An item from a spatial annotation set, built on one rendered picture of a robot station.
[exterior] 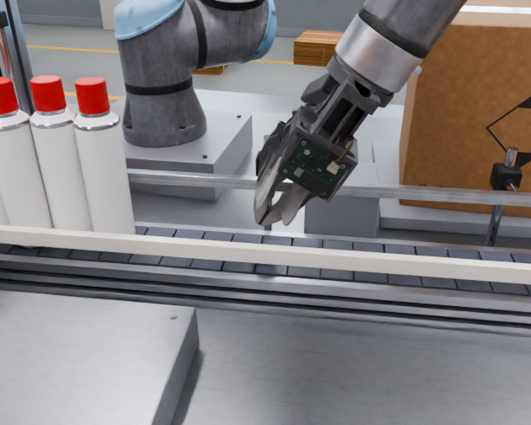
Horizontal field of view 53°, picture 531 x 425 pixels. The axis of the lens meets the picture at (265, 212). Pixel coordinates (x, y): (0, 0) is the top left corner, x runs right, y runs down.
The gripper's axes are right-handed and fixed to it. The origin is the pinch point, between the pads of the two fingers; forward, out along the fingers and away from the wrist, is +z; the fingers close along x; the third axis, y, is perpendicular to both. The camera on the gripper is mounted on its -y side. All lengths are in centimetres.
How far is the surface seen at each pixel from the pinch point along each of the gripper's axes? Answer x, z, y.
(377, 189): 10.0, -8.6, -2.9
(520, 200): 24.3, -16.4, -2.9
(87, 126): -22.1, 0.5, 2.2
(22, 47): -38.2, 5.0, -15.3
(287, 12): -7, 81, -540
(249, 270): 1.6, 5.4, 4.2
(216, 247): -3.3, 4.4, 4.9
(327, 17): 31, 63, -535
